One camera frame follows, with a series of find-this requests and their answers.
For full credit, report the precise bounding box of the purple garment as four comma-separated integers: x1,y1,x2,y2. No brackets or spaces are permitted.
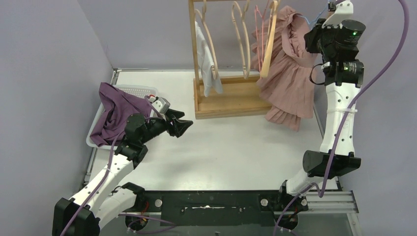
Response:
89,82,151,147

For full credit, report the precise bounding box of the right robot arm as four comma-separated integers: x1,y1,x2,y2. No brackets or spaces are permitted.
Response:
253,14,365,210

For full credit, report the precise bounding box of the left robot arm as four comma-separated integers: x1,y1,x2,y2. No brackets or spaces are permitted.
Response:
52,110,193,236

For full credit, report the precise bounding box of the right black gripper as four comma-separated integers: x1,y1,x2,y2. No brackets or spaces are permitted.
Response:
305,18,342,59

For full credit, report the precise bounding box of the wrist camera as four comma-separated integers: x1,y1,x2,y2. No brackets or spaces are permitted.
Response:
148,95,171,114
322,0,354,29

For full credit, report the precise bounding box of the pink wire hanger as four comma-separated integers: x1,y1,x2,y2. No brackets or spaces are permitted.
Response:
254,0,270,72

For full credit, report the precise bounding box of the pink garment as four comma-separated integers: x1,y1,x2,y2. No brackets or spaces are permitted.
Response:
256,6,317,131

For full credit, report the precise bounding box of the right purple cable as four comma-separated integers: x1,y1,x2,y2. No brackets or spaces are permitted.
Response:
273,0,411,236

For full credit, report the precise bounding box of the wooden hanger rack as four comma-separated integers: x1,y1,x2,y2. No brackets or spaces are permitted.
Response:
188,0,272,119

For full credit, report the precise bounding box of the white plastic basket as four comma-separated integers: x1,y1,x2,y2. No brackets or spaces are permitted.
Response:
86,85,158,149

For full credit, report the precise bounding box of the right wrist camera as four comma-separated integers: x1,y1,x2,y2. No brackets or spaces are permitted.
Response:
322,0,354,29

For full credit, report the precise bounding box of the purple cable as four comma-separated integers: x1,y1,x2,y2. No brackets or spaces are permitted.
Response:
273,0,411,236
60,96,177,236

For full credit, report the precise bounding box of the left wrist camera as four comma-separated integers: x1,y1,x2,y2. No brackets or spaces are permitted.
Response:
148,95,171,114

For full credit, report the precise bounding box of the white skirt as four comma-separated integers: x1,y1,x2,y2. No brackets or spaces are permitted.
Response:
195,21,223,97

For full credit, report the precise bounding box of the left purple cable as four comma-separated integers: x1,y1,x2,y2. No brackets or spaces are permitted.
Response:
60,96,177,236

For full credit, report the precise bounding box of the thick wooden hanger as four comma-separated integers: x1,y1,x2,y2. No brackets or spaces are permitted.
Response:
260,0,281,78

